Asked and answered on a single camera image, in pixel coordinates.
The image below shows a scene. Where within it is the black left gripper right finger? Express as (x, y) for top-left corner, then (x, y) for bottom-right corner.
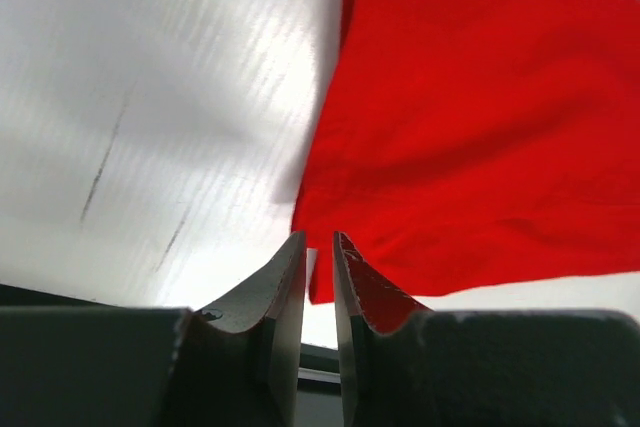
(332, 232), (639, 426)

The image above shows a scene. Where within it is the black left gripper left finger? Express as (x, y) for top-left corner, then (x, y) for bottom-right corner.
(1, 232), (306, 426)

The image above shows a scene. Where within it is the red t shirt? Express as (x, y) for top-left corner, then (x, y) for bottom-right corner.
(292, 0), (639, 311)

